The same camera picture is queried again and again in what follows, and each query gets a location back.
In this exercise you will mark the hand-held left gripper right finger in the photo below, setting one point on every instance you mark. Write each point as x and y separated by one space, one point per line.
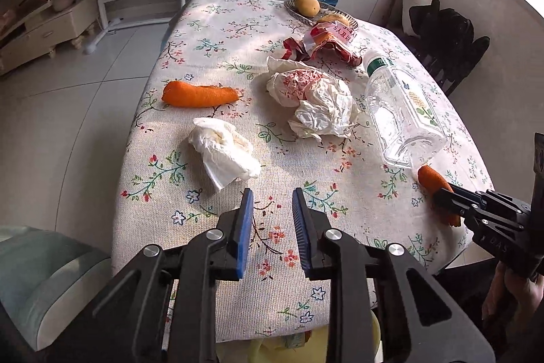
302 235

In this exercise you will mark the white plastic bag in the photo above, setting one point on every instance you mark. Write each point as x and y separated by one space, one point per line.
314 95

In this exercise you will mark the white tissue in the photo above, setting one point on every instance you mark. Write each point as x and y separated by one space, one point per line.
221 150

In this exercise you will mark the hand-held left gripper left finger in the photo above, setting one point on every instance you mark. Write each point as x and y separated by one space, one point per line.
240 235

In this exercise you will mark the cream television cabinet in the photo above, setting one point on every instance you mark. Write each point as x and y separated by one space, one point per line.
46 27

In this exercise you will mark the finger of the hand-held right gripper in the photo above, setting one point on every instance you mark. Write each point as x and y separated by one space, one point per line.
469 192
450 203

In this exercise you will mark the black folding chairs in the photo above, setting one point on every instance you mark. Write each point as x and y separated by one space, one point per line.
446 31

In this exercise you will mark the person's right hand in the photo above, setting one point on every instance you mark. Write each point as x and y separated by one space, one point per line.
495 295

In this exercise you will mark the red snack wrapper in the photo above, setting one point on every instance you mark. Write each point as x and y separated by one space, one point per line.
327 42

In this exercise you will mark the clear plastic bottle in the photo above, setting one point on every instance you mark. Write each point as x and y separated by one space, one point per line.
403 112

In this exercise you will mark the orange carrot piece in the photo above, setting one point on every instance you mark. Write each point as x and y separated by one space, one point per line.
199 94
429 178

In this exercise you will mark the woven fruit plate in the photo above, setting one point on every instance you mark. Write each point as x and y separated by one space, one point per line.
293 8

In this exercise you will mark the person's black clothing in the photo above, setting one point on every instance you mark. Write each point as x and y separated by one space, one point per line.
463 290

